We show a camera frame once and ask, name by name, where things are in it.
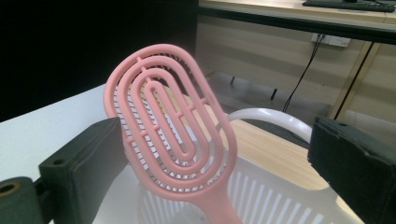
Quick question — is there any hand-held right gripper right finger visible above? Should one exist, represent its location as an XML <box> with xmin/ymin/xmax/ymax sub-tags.
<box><xmin>307</xmin><ymin>116</ymin><xmax>396</xmax><ymax>224</ymax></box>

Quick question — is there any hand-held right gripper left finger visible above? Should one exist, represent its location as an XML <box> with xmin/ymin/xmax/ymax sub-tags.
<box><xmin>38</xmin><ymin>117</ymin><xmax>129</xmax><ymax>224</ymax></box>

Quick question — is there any white plastic basket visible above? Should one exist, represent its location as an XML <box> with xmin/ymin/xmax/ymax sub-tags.
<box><xmin>135</xmin><ymin>107</ymin><xmax>366</xmax><ymax>224</ymax></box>

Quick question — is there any pink hairbrush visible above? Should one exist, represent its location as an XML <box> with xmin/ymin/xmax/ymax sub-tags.
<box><xmin>103</xmin><ymin>43</ymin><xmax>244</xmax><ymax>224</ymax></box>

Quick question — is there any light wooden table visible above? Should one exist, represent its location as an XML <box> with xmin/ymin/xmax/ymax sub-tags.
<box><xmin>146</xmin><ymin>87</ymin><xmax>331</xmax><ymax>191</ymax></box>

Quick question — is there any black curtain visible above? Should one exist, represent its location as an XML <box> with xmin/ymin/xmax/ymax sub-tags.
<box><xmin>0</xmin><ymin>0</ymin><xmax>200</xmax><ymax>123</ymax></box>

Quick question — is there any white power outlet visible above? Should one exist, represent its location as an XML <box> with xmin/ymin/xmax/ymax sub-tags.
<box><xmin>310</xmin><ymin>32</ymin><xmax>352</xmax><ymax>49</ymax></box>

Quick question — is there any background wooden desk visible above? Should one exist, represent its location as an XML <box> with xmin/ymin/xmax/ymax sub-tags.
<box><xmin>195</xmin><ymin>0</ymin><xmax>396</xmax><ymax>124</ymax></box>

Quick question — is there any black keyboard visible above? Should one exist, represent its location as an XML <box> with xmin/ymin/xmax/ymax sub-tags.
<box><xmin>302</xmin><ymin>0</ymin><xmax>396</xmax><ymax>14</ymax></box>

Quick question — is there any long black power cable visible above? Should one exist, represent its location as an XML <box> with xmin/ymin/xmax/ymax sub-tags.
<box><xmin>281</xmin><ymin>33</ymin><xmax>325</xmax><ymax>114</ymax></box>

